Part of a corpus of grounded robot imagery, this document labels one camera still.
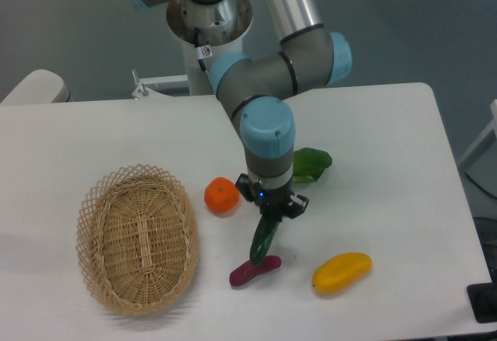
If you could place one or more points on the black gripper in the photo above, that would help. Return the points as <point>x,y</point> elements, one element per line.
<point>291,205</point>

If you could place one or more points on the green cucumber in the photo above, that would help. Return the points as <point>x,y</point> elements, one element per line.
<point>263,238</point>

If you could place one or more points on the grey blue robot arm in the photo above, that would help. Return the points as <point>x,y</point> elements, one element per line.
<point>253,93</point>

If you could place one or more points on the green bok choy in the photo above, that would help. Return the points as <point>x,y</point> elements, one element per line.
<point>310,164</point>

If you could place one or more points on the orange tangerine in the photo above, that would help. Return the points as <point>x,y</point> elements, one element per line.
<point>221,197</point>

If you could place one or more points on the purple sweet potato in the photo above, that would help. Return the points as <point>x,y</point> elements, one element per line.
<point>247,271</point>

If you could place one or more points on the yellow mango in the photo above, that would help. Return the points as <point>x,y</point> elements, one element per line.
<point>340,272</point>

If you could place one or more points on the woven wicker basket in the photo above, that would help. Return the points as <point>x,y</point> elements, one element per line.
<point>137,240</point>

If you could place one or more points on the white furniture leg right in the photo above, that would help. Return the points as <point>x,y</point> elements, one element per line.
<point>483,141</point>

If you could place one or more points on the black device at edge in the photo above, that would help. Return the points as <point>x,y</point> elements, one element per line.
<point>483,301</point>

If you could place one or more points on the white chair backrest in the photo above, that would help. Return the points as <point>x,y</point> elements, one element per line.
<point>39,87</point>

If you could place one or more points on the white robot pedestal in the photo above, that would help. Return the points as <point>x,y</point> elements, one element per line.
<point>206,33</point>

